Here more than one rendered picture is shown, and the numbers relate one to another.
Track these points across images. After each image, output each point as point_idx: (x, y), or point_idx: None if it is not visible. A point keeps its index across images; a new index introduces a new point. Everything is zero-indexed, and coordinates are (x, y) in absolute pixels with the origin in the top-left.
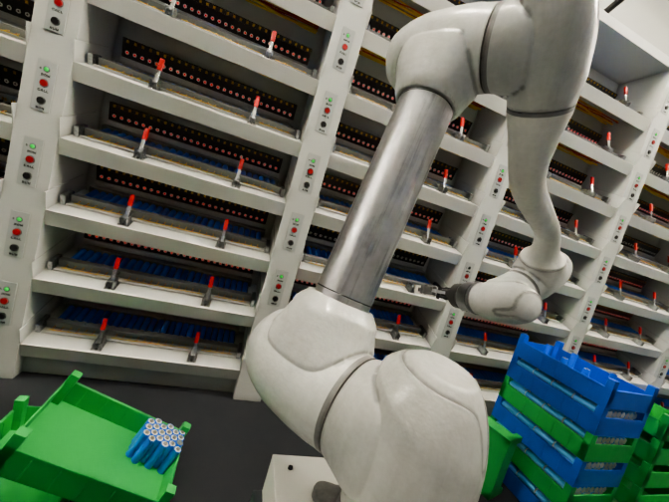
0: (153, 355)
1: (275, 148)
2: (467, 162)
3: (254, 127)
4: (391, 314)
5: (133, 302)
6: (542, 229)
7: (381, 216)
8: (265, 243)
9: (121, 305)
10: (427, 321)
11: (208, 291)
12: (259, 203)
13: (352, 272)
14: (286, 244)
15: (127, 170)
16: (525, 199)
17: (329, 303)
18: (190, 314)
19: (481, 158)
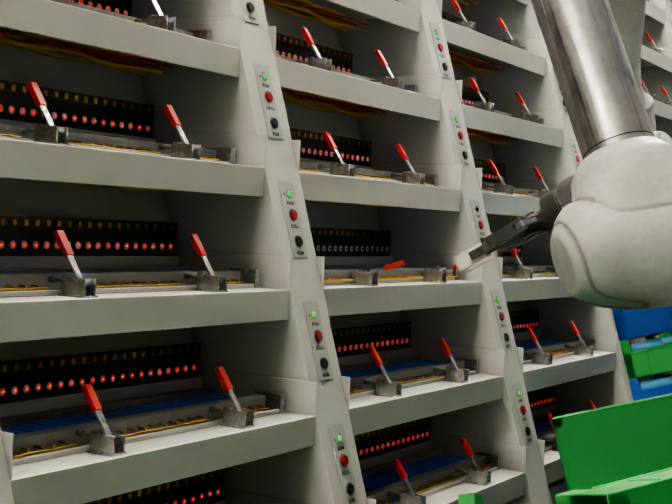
0: None
1: (210, 69)
2: (359, 40)
3: (180, 36)
4: (406, 363)
5: (161, 466)
6: (635, 52)
7: (617, 42)
8: (240, 272)
9: (145, 485)
10: (461, 343)
11: (233, 397)
12: (233, 180)
13: (636, 105)
14: (295, 247)
15: (56, 175)
16: (636, 11)
17: (648, 139)
18: (237, 455)
19: (408, 19)
